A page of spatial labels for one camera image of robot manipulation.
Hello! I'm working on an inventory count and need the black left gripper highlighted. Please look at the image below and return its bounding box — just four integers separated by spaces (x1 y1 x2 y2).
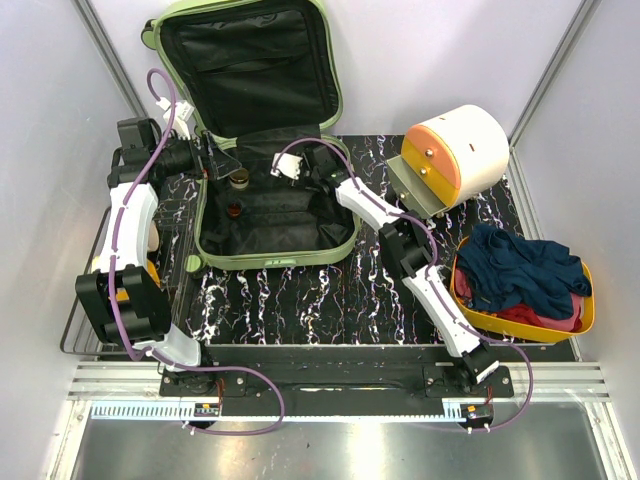
151 129 241 181

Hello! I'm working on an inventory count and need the green hard-shell suitcase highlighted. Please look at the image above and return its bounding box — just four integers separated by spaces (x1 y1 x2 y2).
141 1 360 270

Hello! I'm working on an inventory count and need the white orange drawer cabinet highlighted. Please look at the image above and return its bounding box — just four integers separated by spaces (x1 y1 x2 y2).
387 104 509 219

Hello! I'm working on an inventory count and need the navy blue garment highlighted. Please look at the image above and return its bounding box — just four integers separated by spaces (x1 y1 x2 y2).
457 224 592 321

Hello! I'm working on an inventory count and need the orange plastic basket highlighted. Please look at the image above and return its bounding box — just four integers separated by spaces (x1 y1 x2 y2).
449 252 596 344

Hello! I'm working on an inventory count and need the red garment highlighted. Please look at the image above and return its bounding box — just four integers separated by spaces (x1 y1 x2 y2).
494 304 544 328

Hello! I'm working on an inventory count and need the pink maroon garment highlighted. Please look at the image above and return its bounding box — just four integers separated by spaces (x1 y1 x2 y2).
453 268 584 332

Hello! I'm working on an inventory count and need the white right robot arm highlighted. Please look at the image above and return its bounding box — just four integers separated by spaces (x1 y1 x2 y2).
272 137 499 397

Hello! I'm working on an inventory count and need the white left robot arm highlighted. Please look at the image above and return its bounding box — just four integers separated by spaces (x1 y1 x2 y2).
75 117 228 396

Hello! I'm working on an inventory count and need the gold round bottle cap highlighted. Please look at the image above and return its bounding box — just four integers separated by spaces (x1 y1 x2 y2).
229 168 249 191

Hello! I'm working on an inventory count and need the small brown bottle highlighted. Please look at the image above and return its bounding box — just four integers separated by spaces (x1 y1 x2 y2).
226 202 243 220

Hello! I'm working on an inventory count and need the pink cup in basket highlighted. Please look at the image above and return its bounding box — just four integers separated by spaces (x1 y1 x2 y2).
147 221 160 252

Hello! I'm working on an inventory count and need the black marble pattern mat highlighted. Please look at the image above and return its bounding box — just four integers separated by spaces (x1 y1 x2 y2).
156 135 523 346

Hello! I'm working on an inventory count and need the yellow dotted plate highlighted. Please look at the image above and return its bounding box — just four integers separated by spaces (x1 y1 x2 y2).
145 259 161 289

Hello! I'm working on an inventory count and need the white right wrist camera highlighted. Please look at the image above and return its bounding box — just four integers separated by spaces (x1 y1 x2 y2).
270 152 303 180

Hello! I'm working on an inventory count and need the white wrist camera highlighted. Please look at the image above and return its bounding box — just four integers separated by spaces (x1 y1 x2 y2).
270 152 303 180
156 97 195 140

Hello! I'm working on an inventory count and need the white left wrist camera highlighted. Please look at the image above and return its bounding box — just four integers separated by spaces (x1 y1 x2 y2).
156 97 195 140

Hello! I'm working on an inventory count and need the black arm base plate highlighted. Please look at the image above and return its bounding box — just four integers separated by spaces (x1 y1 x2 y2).
158 343 515 400

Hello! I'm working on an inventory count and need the aluminium rail frame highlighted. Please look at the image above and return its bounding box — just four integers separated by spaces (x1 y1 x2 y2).
47 361 636 479

